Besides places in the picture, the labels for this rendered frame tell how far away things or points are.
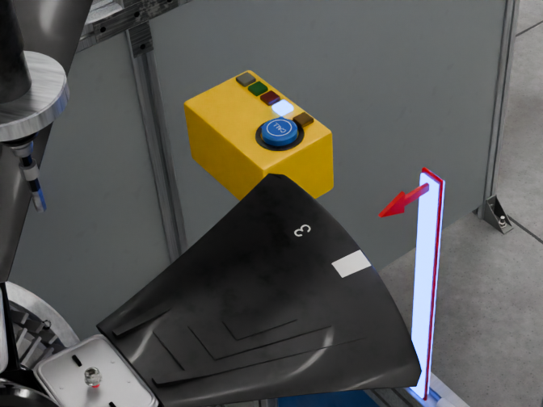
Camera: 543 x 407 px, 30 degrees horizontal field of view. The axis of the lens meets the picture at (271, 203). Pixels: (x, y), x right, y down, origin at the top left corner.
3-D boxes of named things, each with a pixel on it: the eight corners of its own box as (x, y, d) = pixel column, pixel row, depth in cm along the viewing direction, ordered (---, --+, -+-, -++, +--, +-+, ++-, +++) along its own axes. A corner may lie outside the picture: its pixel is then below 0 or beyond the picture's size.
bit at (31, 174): (30, 213, 63) (10, 151, 60) (37, 202, 64) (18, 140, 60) (44, 216, 63) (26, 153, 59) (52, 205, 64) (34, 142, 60)
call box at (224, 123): (191, 166, 126) (181, 100, 119) (256, 132, 130) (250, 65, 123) (268, 237, 117) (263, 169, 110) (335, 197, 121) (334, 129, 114)
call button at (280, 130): (254, 137, 115) (254, 125, 113) (283, 122, 116) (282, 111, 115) (276, 155, 112) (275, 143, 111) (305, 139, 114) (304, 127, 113)
